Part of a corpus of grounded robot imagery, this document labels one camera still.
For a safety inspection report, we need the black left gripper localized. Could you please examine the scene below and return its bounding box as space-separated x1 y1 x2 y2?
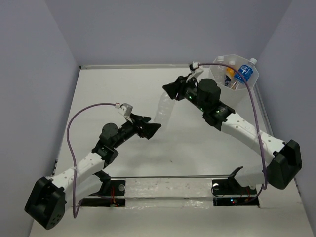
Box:
111 113 160 149

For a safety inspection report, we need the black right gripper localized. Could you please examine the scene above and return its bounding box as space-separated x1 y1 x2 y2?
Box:
163 73 208 113

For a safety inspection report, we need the clear capless bottle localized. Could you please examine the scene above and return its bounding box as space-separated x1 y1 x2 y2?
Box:
154 92 175 126

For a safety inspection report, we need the orange juice bottle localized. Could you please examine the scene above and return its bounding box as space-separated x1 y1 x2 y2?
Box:
224 61 235 86

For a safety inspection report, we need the blue label water bottle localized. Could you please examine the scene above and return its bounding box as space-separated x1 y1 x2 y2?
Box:
230 58 257 90

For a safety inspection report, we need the clear bottle white cap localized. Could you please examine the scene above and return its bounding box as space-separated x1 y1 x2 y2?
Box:
213 56 226 85

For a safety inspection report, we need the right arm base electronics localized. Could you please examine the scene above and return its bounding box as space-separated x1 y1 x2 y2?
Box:
211 179 260 207

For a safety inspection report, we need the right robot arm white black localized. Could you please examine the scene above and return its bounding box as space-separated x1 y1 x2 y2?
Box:
162 76 302 194

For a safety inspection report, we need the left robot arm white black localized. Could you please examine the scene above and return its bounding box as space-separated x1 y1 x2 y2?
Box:
25 114 161 230

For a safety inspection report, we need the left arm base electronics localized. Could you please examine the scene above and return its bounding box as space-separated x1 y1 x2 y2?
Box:
81 180 126 207

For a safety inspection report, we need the white octagonal bin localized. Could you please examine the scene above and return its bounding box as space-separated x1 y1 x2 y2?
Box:
209 54 259 108

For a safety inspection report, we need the white front cover board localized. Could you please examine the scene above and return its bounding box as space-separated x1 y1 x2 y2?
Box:
31 184 313 237

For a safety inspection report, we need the aluminium back rail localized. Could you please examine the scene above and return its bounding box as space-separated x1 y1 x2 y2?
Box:
79 64 189 70

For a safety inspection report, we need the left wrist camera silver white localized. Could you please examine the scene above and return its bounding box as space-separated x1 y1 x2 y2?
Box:
118 103 133 122

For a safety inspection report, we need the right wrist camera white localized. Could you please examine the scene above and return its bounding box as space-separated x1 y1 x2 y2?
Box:
187 62 204 82

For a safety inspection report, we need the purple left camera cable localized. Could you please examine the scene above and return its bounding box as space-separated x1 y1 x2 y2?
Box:
67 102 119 219

